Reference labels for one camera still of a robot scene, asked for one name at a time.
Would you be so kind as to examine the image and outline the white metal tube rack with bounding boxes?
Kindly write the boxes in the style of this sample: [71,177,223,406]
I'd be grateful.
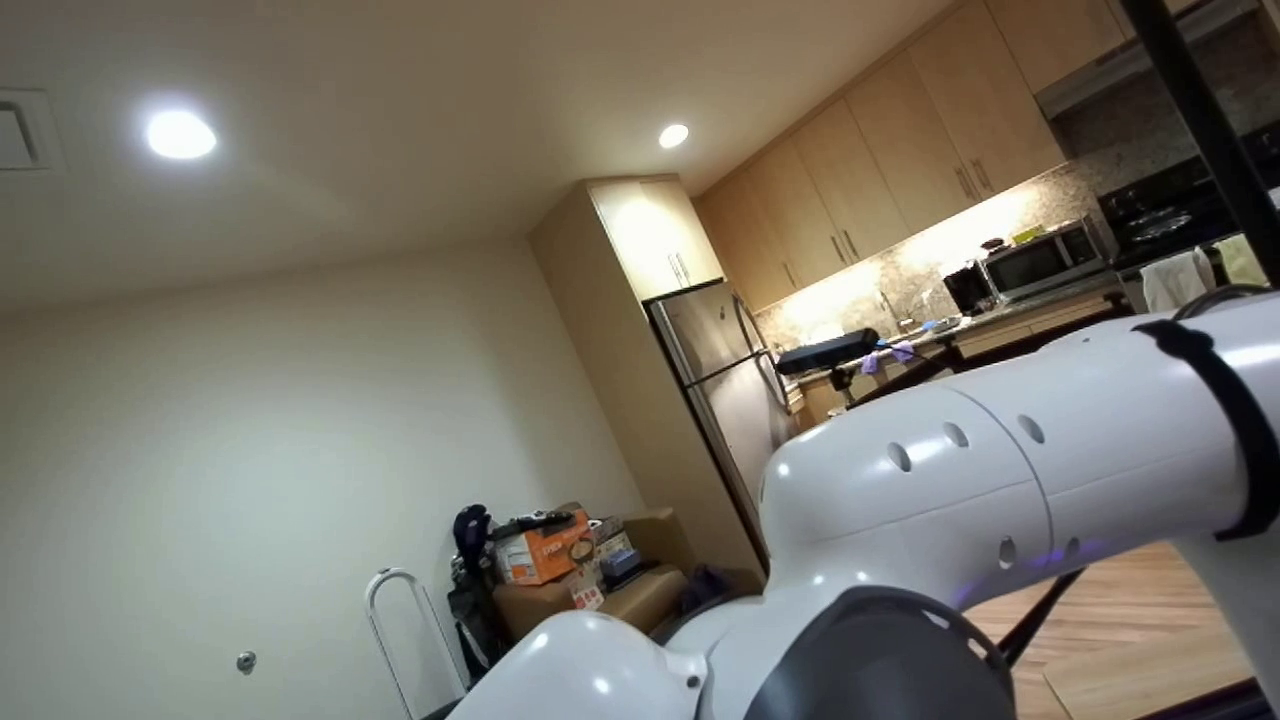
[364,563,470,720]

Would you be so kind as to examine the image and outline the orange cardboard box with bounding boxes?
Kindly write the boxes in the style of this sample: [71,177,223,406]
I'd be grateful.
[490,511,596,588]

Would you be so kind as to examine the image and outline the black velcro strap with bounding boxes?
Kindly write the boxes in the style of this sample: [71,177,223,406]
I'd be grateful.
[1130,315,1280,543]

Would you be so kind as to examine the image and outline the black bag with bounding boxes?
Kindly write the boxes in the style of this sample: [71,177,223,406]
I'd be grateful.
[449,501,515,671]

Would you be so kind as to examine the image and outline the stainless steel refrigerator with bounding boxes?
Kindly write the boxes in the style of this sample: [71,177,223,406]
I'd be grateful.
[642,275,808,536]

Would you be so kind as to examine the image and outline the large round ceiling light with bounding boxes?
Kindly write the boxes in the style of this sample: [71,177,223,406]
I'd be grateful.
[130,90,229,171]

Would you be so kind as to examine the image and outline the black stereo camera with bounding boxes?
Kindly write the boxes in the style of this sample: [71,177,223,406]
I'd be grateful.
[775,325,884,381]

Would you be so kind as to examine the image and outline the black coffee maker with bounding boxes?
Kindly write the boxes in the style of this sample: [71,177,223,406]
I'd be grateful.
[939,260,995,321]

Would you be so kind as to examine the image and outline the ceiling air vent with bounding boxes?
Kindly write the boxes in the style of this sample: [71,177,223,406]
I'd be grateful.
[0,89,65,177]

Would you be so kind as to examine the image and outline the brown cardboard box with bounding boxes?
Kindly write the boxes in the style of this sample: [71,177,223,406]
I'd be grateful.
[496,509,699,644]

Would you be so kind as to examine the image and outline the white hanging towel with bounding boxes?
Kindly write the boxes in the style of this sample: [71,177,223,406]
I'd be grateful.
[1135,243,1220,315]

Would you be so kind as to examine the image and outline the black wall oven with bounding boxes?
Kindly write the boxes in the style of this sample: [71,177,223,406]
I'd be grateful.
[1097,122,1280,271]

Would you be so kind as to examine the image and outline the tall light wood cabinet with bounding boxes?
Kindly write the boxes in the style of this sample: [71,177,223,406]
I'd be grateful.
[529,177,767,580]

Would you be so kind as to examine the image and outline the kitchen countertop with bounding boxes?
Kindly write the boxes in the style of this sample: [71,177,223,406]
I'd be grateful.
[782,283,1135,392]

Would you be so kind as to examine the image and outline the light wood upper cabinets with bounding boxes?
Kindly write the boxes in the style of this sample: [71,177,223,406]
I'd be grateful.
[693,0,1130,312]

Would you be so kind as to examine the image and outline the silver microwave oven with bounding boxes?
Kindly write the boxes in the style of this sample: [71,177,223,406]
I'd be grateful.
[977,214,1117,307]

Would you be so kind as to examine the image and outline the black stand pole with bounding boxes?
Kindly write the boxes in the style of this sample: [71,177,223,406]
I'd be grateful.
[1117,0,1280,292]

